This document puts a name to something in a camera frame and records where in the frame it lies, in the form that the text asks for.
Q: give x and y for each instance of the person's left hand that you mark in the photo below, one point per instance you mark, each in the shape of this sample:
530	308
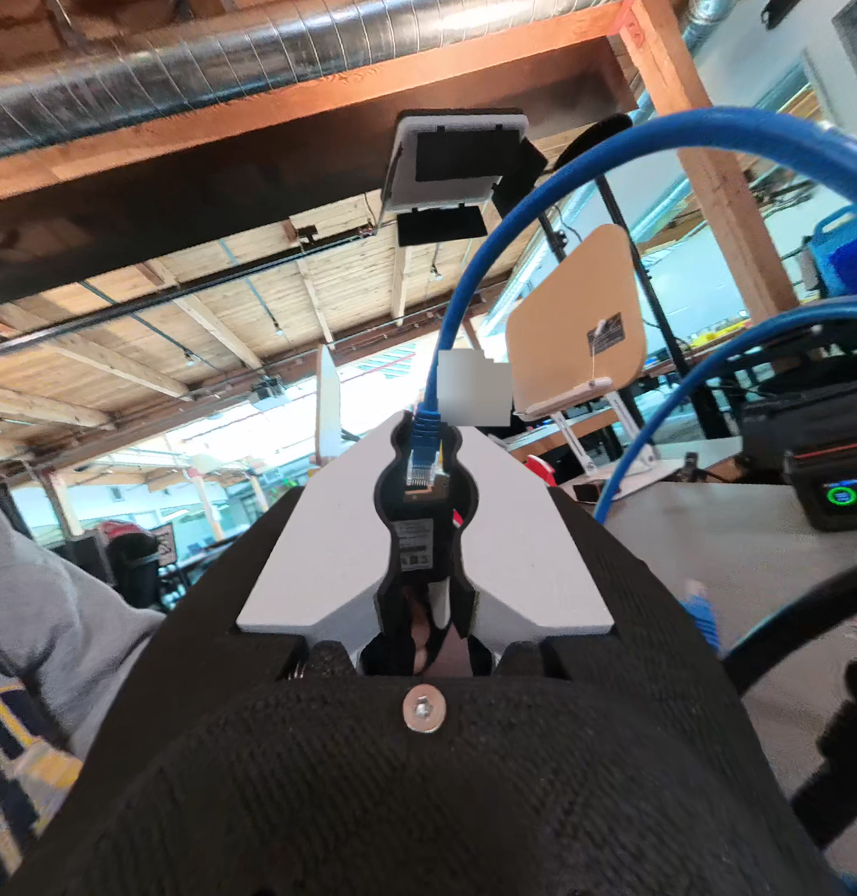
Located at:
418	630

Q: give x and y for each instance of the small brown device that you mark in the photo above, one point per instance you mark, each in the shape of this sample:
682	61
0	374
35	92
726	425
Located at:
586	493

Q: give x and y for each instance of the silver ventilation duct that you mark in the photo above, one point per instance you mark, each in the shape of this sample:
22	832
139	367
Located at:
260	63

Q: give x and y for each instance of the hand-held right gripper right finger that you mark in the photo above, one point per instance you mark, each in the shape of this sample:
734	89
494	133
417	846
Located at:
533	560

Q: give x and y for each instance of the black trash bin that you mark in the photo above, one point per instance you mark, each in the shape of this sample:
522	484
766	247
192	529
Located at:
138	574

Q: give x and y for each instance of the white board on stand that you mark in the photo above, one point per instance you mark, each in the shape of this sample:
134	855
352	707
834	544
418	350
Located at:
327	406

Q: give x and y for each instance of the black ethernet port adapter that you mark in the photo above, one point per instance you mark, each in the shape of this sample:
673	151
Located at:
421	553

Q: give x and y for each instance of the white board stand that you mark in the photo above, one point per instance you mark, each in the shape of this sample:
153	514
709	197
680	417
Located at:
568	397

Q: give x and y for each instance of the wooden board with black tag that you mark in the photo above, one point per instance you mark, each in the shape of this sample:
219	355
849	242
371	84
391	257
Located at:
561	329

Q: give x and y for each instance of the wooden post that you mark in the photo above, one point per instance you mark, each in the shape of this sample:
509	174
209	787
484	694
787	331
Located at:
722	210

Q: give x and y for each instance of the black power station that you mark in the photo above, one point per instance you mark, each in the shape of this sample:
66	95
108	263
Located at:
806	504

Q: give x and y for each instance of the person's left forearm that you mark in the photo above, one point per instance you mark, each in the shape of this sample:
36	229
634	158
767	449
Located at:
43	616

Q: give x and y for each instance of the person's printed grey sweatshirt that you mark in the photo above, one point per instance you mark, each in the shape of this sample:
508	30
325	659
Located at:
15	756

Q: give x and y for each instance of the white light panel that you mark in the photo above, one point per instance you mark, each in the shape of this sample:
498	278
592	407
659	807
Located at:
404	189

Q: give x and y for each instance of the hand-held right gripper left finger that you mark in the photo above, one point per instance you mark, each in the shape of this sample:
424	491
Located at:
316	560

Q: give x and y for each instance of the blue plastic crate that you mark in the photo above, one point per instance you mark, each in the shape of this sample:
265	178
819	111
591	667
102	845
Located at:
848	266

